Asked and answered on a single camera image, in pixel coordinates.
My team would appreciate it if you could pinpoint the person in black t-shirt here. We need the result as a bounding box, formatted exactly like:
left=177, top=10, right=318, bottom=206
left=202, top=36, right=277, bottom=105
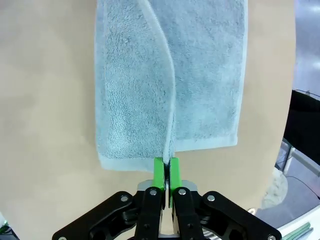
left=283, top=89, right=320, bottom=171

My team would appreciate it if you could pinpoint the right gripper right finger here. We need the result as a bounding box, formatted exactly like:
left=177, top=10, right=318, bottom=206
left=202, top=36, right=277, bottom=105
left=168, top=157, right=282, bottom=240

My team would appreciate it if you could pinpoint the light blue terry towel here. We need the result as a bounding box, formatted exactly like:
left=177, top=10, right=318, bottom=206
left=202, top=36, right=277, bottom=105
left=95, top=0, right=249, bottom=174

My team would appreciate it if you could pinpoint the white terry towel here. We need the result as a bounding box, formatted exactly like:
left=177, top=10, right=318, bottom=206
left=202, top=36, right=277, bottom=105
left=260, top=166, right=289, bottom=210

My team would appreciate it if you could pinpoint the white table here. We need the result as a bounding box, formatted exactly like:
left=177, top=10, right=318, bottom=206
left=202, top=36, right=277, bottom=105
left=249, top=206, right=320, bottom=240

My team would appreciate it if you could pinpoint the green towel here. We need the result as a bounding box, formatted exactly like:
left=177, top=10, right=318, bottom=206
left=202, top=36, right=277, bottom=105
left=281, top=221, right=315, bottom=240

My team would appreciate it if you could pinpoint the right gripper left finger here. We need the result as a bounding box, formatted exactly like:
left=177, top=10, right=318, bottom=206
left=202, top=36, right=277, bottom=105
left=52, top=156, right=166, bottom=240

